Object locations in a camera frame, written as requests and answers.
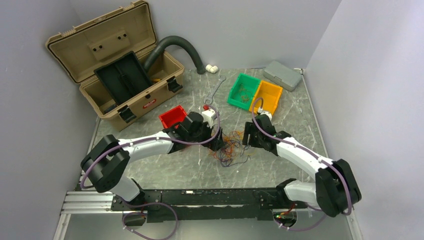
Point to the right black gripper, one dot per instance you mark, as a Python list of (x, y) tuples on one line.
[(249, 129)]

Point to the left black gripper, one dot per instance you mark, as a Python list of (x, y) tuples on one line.
[(214, 143)]

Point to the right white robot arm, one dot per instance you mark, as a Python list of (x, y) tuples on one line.
[(334, 188)]

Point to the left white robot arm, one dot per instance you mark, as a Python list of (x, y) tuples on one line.
[(105, 164)]

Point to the red plastic bin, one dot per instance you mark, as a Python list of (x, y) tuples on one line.
[(172, 116)]

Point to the orange plastic bin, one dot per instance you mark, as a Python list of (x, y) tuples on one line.
[(270, 93)]

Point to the green plastic bin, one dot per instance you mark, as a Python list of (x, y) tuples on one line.
[(242, 91)]

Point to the silver open-end wrench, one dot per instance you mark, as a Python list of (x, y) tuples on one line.
[(210, 97)]

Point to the white pipe fitting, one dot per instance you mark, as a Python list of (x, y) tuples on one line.
[(211, 68)]

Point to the grey plastic case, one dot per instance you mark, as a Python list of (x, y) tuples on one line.
[(281, 75)]

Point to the black toolbox tray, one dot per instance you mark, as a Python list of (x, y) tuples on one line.
[(124, 78)]

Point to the tan plastic toolbox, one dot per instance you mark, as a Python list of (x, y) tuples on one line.
[(101, 41)]

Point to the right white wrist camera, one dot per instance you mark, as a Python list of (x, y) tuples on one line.
[(265, 113)]

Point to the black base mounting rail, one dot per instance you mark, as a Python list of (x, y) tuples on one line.
[(209, 204)]

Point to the aluminium extrusion frame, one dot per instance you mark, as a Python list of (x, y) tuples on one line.
[(81, 202)]

